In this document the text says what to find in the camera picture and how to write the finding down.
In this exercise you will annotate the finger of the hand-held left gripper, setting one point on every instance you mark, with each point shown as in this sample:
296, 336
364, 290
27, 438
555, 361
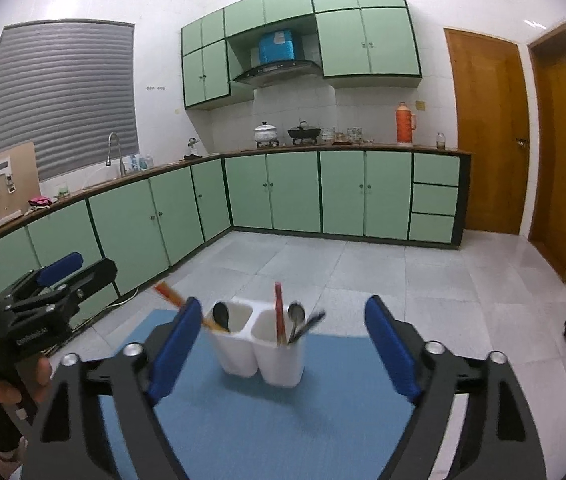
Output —
63, 267
98, 275

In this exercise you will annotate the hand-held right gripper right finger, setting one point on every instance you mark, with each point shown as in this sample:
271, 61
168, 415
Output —
393, 355

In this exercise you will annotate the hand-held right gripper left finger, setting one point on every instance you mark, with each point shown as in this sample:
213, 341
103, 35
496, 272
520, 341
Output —
173, 355

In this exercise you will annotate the red-tipped wooden chopstick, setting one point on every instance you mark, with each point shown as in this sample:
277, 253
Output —
167, 291
173, 301
279, 310

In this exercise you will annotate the dark slender utensil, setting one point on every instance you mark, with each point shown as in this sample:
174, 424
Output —
310, 322

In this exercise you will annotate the white two-compartment utensil holder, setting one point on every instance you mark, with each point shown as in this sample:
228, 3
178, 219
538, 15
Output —
278, 365

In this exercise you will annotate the person's left hand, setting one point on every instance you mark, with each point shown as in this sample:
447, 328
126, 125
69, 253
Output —
38, 377

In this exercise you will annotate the pink cloth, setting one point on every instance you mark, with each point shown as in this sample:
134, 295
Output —
39, 201

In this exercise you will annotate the metal spoon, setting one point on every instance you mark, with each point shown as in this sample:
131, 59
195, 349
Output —
296, 312

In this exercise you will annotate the blue mat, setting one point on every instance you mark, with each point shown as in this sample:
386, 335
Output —
263, 420

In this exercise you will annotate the brown board with white clips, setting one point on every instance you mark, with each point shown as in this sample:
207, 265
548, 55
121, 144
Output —
18, 160

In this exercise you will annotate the dish soap bottles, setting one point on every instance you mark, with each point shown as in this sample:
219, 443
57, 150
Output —
142, 162

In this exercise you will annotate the steel kitchen faucet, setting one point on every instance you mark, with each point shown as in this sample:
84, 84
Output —
113, 152

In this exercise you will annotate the green cabinet drawer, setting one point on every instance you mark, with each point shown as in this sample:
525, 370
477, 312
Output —
432, 227
434, 200
435, 169

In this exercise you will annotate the grey window blind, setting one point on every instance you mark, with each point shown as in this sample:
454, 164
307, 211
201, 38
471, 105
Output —
63, 100

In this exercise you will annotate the green base cabinet run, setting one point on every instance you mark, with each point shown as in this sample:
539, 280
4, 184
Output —
293, 190

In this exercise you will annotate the white lidded pot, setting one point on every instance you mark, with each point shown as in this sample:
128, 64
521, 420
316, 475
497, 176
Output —
265, 134

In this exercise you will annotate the glass jar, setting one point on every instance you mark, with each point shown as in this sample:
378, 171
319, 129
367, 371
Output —
441, 141

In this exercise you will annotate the orange thermos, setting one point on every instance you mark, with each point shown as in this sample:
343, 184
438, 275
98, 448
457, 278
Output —
405, 125

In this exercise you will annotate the black wok with lid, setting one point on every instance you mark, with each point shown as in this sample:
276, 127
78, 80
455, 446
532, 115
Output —
304, 133

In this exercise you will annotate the black range hood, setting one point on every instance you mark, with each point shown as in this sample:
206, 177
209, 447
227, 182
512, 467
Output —
278, 72

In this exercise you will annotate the blue hood chimney cover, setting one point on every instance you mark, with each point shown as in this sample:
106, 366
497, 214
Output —
277, 47

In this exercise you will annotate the green cabinet above hood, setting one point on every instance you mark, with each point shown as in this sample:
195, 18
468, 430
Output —
263, 10

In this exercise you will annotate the green wall cabinet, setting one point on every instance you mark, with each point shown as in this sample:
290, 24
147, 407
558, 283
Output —
208, 70
368, 35

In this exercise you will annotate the wooden door in frame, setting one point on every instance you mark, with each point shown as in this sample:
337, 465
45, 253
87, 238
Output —
558, 160

